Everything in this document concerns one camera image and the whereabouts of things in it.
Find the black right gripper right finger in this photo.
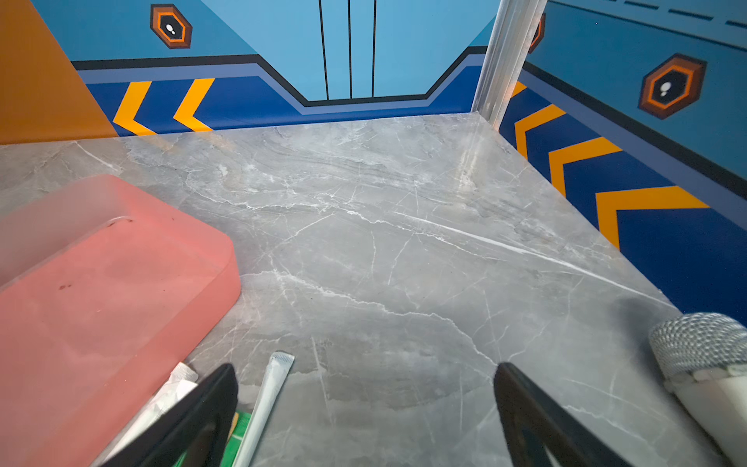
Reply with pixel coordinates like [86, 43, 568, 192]
[493, 362, 629, 466]

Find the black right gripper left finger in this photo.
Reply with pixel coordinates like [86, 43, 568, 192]
[104, 363, 238, 466]

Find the pink translucent storage box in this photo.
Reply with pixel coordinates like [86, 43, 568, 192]
[1, 175, 241, 466]

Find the green wrapped straw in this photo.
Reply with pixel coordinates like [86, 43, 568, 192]
[220, 412, 251, 467]

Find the white wrapped straw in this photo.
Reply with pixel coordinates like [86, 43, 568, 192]
[233, 351, 295, 467]
[93, 363, 198, 466]

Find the silver grey microphone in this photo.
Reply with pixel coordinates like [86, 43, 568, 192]
[649, 313, 746, 466]

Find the aluminium corner post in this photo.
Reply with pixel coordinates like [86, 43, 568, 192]
[472, 0, 547, 130]

